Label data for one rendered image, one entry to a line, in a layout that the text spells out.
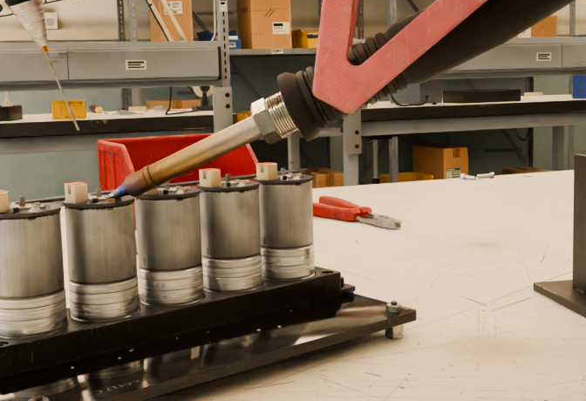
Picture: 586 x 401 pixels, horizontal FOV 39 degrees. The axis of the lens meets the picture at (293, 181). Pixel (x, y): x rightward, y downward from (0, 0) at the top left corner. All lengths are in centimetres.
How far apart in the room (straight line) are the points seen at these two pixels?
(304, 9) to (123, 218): 472
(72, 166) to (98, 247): 441
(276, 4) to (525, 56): 178
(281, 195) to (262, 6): 415
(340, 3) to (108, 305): 13
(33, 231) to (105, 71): 229
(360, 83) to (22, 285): 13
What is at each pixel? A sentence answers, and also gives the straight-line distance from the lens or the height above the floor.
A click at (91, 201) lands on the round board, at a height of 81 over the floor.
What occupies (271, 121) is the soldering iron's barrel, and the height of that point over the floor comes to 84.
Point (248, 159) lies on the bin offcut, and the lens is 64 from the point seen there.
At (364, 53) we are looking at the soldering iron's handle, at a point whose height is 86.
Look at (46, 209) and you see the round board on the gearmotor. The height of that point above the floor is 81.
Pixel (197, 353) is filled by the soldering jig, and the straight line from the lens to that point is 29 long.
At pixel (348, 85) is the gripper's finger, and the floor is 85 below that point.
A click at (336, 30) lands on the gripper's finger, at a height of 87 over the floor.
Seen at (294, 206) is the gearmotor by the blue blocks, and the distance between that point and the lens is 34.
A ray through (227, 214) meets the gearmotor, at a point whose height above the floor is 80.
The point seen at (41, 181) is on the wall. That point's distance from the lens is 471.
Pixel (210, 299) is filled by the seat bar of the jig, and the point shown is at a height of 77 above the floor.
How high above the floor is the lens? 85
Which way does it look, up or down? 7 degrees down
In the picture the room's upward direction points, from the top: 2 degrees counter-clockwise
